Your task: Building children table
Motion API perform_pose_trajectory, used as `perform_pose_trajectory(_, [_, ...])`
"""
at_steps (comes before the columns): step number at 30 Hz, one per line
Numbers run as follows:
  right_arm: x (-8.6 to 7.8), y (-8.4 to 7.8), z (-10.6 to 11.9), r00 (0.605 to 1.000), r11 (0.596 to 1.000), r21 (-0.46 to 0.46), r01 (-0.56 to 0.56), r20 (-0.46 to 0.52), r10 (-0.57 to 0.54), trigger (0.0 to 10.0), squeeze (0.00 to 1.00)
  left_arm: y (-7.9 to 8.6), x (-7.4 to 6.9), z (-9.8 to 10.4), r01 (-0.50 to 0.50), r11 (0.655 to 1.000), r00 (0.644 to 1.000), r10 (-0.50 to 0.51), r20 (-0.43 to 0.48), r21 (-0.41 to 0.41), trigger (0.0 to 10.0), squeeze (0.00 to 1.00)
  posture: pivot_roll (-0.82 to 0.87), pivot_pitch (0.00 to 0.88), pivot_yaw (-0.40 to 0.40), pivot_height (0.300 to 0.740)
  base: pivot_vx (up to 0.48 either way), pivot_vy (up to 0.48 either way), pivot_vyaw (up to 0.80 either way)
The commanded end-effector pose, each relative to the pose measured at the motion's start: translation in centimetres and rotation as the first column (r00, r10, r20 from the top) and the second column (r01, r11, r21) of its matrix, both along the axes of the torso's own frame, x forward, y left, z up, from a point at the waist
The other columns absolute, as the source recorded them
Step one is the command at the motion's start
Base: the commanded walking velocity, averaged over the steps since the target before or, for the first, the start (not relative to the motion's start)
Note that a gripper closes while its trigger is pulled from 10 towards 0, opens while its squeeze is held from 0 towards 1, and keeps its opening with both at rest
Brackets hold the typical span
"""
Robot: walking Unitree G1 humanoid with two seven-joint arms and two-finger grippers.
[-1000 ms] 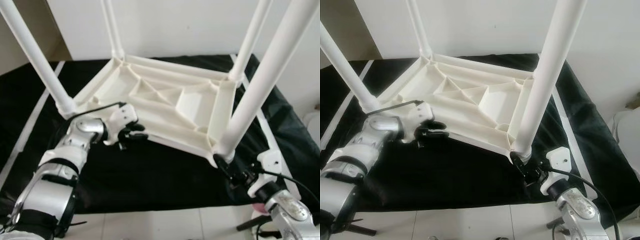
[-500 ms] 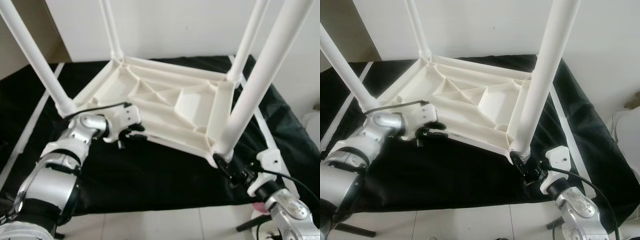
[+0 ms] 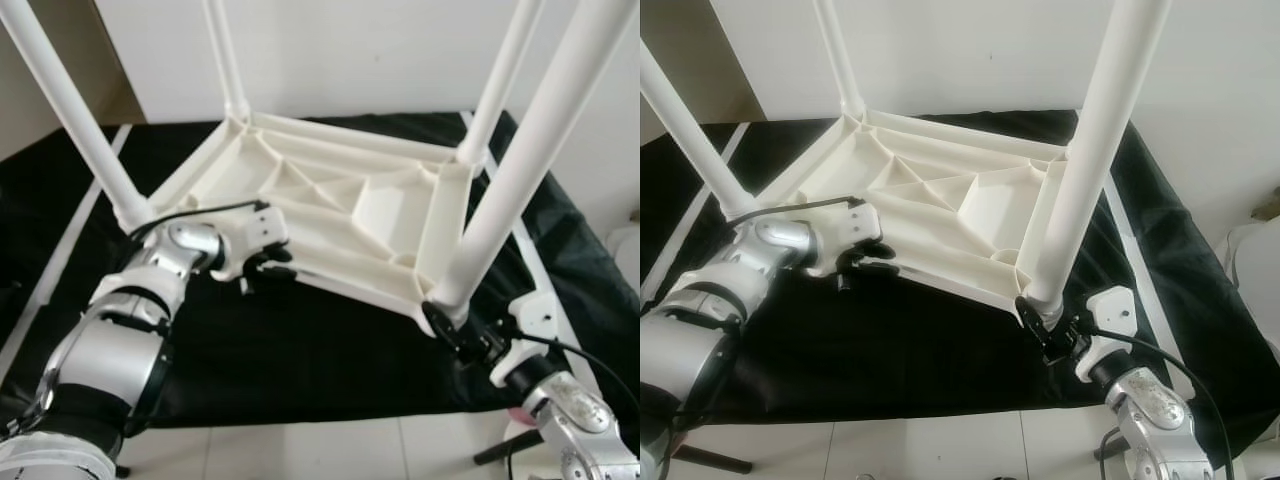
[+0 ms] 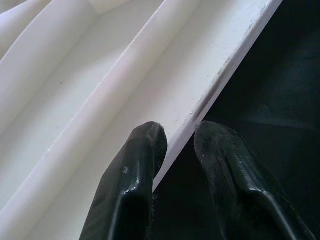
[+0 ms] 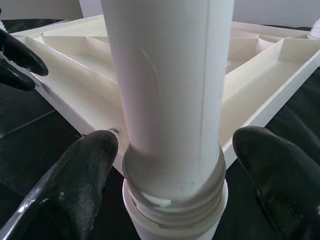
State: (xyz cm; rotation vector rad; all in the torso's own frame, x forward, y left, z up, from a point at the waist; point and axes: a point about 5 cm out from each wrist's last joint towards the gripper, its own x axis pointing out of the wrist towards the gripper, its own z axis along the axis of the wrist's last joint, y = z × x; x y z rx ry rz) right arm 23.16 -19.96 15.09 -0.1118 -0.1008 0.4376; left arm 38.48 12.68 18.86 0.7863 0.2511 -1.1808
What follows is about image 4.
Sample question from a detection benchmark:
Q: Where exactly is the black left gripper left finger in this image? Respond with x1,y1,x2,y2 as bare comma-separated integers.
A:
78,120,168,240

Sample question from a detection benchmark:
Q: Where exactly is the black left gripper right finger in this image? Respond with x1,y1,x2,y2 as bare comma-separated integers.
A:
193,120,318,240

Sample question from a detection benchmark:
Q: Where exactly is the white plastic table top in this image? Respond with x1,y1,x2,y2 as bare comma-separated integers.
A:
0,0,285,240

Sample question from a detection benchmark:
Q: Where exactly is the black table cloth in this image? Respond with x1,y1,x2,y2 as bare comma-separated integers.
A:
151,0,320,240

